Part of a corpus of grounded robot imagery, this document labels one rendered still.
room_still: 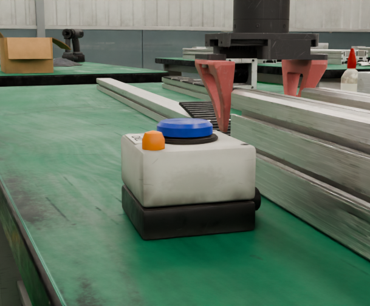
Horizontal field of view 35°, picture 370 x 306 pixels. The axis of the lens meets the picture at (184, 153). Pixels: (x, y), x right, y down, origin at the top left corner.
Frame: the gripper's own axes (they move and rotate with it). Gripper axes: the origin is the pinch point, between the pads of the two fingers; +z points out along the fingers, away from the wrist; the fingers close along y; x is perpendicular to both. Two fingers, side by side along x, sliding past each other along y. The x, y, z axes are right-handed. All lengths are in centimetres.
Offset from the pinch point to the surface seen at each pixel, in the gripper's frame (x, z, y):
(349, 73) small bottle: 44, -3, 38
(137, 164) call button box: -19.2, -0.2, -17.2
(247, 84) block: 90, 3, 37
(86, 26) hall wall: 1105, -40, 129
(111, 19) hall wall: 1112, -55, 179
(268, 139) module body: -13.7, -0.5, -5.1
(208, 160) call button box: -20.8, -0.5, -12.7
